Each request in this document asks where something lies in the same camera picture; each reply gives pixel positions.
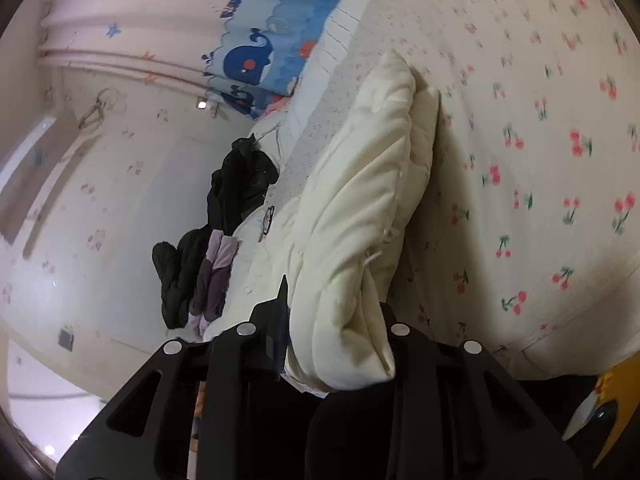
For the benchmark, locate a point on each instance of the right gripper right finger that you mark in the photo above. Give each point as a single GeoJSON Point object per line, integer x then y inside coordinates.
{"type": "Point", "coordinates": [452, 414]}

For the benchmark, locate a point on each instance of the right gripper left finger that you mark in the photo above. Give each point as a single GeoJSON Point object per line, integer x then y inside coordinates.
{"type": "Point", "coordinates": [144, 431]}

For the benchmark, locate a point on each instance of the cream white padded jacket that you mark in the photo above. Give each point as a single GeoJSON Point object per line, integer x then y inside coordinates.
{"type": "Point", "coordinates": [343, 235]}

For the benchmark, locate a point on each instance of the purple lilac garment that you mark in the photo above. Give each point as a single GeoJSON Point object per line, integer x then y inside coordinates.
{"type": "Point", "coordinates": [212, 283]}

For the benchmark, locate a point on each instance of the white quilted duvet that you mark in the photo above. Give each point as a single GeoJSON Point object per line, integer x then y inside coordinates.
{"type": "Point", "coordinates": [295, 136]}

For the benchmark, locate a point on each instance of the yellow white toy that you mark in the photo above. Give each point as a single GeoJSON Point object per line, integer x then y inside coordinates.
{"type": "Point", "coordinates": [603, 433]}

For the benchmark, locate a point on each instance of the white cherry print bedsheet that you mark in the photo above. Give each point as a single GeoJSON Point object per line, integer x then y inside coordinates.
{"type": "Point", "coordinates": [527, 237]}

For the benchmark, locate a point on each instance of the black garment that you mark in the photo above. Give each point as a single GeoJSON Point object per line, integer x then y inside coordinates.
{"type": "Point", "coordinates": [194, 274]}

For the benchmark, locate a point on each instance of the pink star print curtain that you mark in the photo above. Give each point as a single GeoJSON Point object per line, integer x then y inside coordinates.
{"type": "Point", "coordinates": [156, 41]}

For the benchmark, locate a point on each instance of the blue whale print blanket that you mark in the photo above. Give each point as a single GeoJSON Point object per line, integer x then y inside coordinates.
{"type": "Point", "coordinates": [263, 50]}

